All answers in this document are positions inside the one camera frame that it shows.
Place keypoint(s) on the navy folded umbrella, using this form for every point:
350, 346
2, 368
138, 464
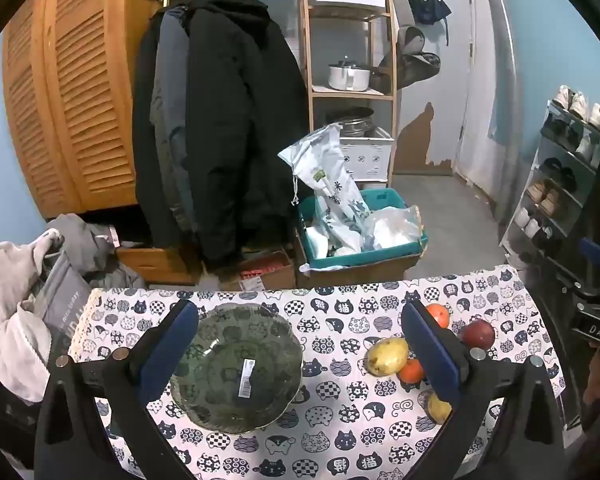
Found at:
430, 7

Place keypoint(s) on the red apple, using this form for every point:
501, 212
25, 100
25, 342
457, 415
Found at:
477, 334

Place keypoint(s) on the wooden shelf unit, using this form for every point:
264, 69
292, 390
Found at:
307, 60

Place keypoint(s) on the teal plastic bin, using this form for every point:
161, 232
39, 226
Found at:
360, 259

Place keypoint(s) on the yellow mango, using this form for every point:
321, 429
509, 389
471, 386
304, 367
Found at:
386, 355

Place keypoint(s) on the grey hanging jacket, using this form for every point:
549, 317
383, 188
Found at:
172, 85

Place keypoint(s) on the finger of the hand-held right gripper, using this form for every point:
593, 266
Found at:
596, 255
590, 296

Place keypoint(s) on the white plastic basket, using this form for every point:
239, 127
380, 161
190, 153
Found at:
365, 157

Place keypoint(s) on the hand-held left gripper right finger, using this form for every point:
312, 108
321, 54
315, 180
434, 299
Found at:
432, 355

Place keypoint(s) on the grey tote bag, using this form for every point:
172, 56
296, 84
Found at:
62, 295

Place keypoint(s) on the beige fleece garment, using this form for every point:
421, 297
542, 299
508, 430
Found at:
10, 320

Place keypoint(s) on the large cardboard box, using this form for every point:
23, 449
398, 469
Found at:
360, 274

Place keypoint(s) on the wooden louvered wardrobe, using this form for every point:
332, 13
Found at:
80, 85

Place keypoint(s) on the clear plastic bag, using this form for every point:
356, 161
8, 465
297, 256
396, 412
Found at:
395, 227

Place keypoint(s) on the wooden drawer box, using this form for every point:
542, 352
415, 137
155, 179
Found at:
150, 262

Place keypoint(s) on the small tangerine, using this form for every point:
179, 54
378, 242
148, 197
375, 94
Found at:
410, 371

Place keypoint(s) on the rows of shoes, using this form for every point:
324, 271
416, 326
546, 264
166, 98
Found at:
575, 102

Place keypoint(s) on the dark wok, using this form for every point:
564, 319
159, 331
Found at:
415, 67

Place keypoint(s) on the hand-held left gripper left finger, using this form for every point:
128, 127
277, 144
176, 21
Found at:
172, 345

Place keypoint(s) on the green patterned glass bowl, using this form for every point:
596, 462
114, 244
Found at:
215, 360

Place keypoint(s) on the black hanging coat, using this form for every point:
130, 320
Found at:
230, 110

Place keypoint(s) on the cardboard box with red contents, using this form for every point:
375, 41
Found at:
265, 272

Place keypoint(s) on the grey round pan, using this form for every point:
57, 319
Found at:
411, 39

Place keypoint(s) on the large orange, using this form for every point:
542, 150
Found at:
439, 316

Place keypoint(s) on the cat print tablecloth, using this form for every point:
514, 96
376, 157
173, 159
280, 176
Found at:
340, 410

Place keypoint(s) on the yellow lemon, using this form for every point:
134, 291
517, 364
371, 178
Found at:
437, 409

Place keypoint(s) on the white patterned plastic bag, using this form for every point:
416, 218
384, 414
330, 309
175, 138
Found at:
325, 175

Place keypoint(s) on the steel pot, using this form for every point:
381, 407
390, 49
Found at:
352, 125

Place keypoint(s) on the white door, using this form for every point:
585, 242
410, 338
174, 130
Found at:
485, 85

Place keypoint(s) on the metal shoe rack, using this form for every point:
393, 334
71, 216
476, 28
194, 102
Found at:
560, 160

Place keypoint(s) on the white cooking pot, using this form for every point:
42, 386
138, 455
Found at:
347, 77

